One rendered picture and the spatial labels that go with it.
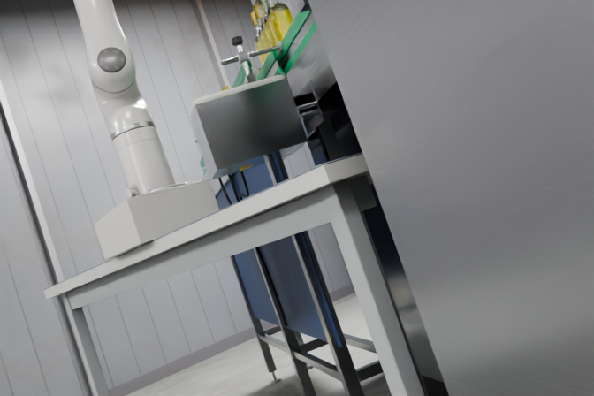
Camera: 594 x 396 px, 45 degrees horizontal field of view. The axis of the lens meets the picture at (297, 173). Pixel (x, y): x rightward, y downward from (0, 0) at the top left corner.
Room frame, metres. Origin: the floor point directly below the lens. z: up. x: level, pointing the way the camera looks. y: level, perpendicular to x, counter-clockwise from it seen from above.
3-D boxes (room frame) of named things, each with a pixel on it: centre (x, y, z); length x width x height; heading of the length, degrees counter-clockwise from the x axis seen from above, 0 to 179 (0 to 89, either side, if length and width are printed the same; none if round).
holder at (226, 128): (1.69, 0.05, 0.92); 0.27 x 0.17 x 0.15; 104
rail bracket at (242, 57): (1.82, 0.01, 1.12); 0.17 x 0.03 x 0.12; 104
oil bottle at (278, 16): (1.93, -0.09, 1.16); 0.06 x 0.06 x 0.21; 15
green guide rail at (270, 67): (2.72, 0.16, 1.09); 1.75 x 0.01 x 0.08; 14
